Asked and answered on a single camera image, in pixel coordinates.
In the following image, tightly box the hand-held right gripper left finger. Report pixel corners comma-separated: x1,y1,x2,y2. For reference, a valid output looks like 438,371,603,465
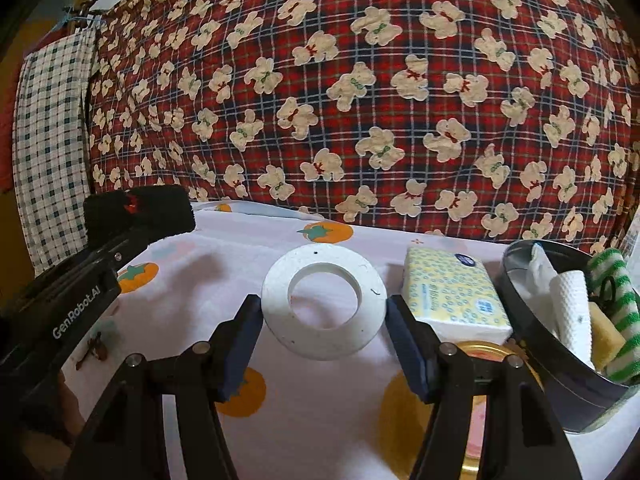
62,294,264,480

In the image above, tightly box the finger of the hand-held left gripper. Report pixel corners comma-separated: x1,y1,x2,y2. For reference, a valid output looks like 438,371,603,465
85,225,153,271

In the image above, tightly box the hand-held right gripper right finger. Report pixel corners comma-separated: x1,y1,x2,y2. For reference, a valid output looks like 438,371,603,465
386,294,583,480

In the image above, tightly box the black fuzzy scrunchie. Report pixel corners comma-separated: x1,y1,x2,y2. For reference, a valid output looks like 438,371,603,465
82,185,197,251

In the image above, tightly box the yellow patterned tissue packet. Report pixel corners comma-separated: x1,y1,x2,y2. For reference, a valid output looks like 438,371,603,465
402,246,513,341

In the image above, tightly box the round metal tin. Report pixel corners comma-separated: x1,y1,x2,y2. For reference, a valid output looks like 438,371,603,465
501,239,640,433

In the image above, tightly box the white textured towel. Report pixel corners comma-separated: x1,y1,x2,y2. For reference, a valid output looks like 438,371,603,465
510,242,593,368

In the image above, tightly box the yellow sponge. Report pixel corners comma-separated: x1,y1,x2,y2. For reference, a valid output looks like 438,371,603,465
589,301,627,371

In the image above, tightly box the green white striped cloth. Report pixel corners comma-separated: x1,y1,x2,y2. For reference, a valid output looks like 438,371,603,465
586,247,640,386

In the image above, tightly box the gold jar lid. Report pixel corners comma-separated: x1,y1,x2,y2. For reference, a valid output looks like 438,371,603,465
440,340,546,480

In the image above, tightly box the white orange-print tablecloth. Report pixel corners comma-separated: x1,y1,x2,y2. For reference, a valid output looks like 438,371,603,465
60,200,640,480

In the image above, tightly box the white blue checkered cloth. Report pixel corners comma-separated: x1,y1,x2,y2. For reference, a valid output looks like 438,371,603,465
12,27,98,278

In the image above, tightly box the red knitted cloth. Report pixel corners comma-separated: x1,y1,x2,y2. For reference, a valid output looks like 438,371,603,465
0,75,18,193

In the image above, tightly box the red plaid bear-print blanket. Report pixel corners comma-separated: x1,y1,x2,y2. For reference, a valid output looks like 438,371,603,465
87,0,640,256

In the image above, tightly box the white foam ring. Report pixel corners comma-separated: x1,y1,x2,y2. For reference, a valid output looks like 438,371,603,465
261,245,388,361

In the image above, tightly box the black hair tie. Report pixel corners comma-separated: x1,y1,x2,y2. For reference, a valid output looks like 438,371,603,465
597,276,621,306

